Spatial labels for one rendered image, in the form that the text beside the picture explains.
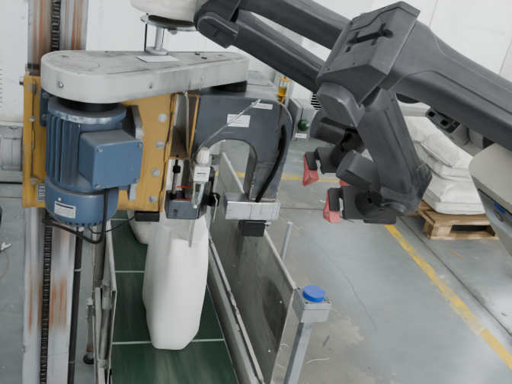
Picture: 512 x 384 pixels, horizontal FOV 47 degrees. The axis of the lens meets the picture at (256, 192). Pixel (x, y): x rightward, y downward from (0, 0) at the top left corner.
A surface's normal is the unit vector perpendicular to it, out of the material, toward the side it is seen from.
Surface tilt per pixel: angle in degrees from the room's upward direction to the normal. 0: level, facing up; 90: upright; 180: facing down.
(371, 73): 142
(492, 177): 40
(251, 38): 112
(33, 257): 90
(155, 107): 90
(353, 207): 46
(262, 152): 90
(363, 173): 58
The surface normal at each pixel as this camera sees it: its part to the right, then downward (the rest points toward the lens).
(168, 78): 0.79, 0.38
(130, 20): 0.26, 0.45
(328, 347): 0.18, -0.89
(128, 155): 0.63, 0.43
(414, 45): 0.08, -0.12
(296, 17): -0.02, 0.70
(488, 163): -0.48, -0.71
